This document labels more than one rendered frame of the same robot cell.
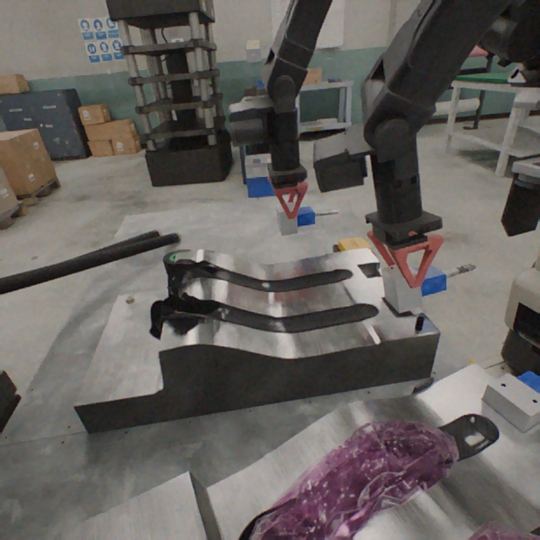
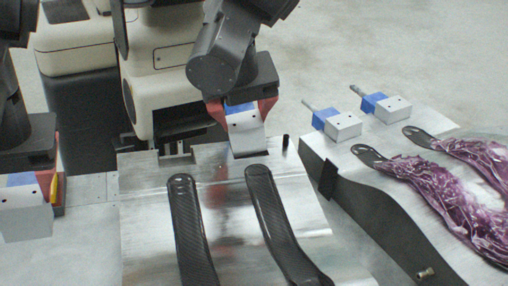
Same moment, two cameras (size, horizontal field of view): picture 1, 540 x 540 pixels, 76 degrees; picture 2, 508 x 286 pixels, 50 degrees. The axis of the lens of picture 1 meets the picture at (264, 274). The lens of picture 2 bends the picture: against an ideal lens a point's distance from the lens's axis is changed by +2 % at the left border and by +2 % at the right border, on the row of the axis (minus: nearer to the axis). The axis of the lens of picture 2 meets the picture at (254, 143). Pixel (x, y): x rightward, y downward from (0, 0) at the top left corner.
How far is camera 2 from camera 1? 0.68 m
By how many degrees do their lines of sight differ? 78
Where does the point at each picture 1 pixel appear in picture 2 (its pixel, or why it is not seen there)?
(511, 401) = (352, 124)
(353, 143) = (245, 22)
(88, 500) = not seen: outside the picture
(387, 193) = (252, 54)
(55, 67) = not seen: outside the picture
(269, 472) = (454, 254)
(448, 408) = (349, 160)
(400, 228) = (273, 75)
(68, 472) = not seen: outside the picture
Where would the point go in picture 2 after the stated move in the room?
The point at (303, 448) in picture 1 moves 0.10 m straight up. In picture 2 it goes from (432, 227) to (452, 167)
